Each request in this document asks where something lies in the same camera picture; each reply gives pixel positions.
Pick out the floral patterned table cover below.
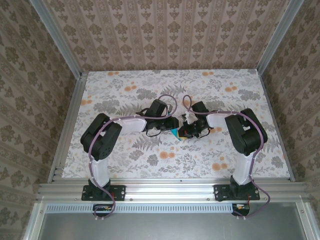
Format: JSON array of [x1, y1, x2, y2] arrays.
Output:
[[61, 70, 293, 181]]

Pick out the aluminium cross beam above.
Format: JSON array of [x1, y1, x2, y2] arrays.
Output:
[[36, 180, 310, 203]]

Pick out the grey metal panel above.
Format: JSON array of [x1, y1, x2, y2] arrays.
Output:
[[23, 201, 317, 240]]

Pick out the small circuit board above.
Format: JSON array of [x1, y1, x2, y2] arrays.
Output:
[[231, 202, 251, 216], [93, 203, 114, 217]]

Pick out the thin black right gripper cable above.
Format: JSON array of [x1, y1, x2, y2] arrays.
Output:
[[197, 126, 216, 139]]

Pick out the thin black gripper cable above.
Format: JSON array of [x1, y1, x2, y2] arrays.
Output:
[[197, 126, 216, 139], [145, 123, 164, 137]]

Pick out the thin black left gripper cable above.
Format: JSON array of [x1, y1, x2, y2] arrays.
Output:
[[145, 123, 164, 137]]

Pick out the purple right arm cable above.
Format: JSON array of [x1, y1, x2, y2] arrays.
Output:
[[182, 94, 273, 221]]

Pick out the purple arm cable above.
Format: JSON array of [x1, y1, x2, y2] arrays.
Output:
[[88, 94, 179, 222], [182, 94, 273, 221]]

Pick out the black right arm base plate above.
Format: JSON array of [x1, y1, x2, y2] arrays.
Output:
[[213, 184, 261, 202]]

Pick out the white slotted cable duct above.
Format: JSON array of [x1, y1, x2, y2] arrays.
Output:
[[46, 202, 252, 214]]

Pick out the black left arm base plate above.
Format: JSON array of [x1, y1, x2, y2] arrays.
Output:
[[81, 184, 126, 202]]

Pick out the aluminium side rail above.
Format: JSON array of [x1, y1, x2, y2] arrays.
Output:
[[47, 72, 89, 185], [257, 71, 296, 183]]

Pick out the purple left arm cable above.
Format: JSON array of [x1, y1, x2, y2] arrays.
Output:
[[88, 94, 179, 222]]

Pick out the aluminium corner post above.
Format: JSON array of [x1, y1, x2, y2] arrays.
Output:
[[256, 0, 300, 73], [31, 0, 85, 77]]

